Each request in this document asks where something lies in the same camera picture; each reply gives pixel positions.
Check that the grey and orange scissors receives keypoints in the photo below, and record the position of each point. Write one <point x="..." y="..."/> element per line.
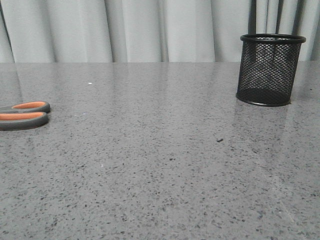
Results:
<point x="24" y="116"/>

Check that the black mesh pen bucket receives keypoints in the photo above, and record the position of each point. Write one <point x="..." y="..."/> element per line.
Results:
<point x="268" y="68"/>

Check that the white curtain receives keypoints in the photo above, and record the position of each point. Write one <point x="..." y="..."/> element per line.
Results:
<point x="47" y="31"/>

